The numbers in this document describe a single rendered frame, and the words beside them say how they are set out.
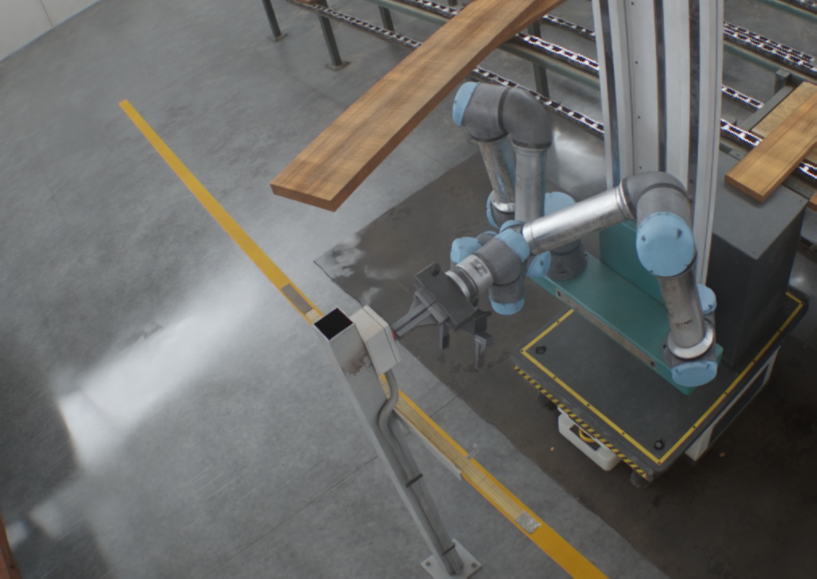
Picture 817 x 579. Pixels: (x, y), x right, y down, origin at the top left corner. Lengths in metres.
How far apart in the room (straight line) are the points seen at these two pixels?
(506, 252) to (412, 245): 1.85
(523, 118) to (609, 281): 0.63
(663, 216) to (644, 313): 0.70
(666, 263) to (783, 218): 0.80
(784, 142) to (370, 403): 1.58
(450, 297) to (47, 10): 8.42
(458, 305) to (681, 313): 0.48
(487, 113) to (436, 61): 1.05
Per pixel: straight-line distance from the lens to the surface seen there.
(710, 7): 1.47
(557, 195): 2.04
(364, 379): 1.40
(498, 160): 1.87
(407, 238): 3.35
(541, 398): 2.53
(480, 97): 1.74
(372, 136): 2.40
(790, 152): 2.34
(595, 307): 2.04
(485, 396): 2.71
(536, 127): 1.71
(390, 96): 2.59
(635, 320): 2.01
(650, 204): 1.41
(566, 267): 2.09
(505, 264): 1.48
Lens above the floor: 2.24
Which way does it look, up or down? 44 degrees down
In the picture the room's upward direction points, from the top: 15 degrees counter-clockwise
